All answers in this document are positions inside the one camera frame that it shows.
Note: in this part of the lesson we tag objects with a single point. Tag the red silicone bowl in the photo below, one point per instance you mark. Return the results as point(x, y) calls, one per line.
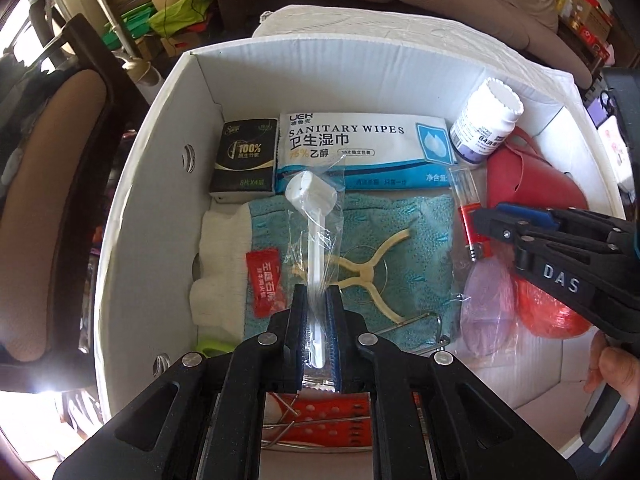
point(530, 180)

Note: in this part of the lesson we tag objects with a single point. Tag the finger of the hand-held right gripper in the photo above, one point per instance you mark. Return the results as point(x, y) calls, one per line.
point(555, 270)
point(530, 214)

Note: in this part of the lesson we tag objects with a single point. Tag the purple translucent plastic bag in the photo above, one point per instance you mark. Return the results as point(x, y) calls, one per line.
point(487, 305)

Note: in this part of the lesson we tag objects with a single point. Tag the teal and white towel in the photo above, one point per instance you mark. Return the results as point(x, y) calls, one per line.
point(410, 240)

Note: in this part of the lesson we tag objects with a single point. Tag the dark brown chair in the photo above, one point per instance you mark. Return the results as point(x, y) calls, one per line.
point(50, 185)

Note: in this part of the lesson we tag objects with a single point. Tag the red tube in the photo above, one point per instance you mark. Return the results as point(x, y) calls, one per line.
point(465, 200)

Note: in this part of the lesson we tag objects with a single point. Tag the red cardboard box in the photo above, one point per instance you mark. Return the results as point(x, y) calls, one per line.
point(592, 22)

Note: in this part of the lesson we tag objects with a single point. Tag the green bags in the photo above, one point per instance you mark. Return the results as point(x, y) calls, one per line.
point(170, 22)

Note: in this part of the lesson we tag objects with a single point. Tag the orange plastic bag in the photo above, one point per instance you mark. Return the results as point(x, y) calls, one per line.
point(545, 315)

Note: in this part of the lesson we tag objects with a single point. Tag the black tissue pack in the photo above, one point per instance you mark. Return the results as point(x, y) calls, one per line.
point(245, 155)

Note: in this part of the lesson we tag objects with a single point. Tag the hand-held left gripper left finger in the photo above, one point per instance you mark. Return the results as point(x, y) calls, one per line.
point(302, 315)

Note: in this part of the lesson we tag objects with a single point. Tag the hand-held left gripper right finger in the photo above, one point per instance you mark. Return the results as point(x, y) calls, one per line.
point(332, 320)

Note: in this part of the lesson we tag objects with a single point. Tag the red sachet white print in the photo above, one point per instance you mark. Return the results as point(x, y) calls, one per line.
point(265, 282)

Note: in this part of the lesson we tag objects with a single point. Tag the white pill bottle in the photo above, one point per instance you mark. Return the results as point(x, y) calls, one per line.
point(487, 120)

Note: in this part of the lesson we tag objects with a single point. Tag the white plastic spoon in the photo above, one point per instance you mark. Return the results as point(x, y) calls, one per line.
point(316, 240)

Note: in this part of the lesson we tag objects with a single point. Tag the white cardboard box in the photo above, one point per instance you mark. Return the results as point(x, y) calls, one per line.
point(160, 160)

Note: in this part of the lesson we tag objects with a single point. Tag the striped cloth covered desktop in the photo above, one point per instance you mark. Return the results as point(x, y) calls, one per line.
point(400, 35)

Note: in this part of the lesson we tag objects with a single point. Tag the person's right hand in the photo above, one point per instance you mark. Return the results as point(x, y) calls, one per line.
point(607, 365)

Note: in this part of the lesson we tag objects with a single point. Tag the white blue wipes pack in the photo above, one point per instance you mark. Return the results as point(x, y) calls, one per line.
point(370, 145)

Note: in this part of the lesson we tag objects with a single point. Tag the green plastic item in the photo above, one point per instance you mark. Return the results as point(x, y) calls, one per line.
point(215, 346)

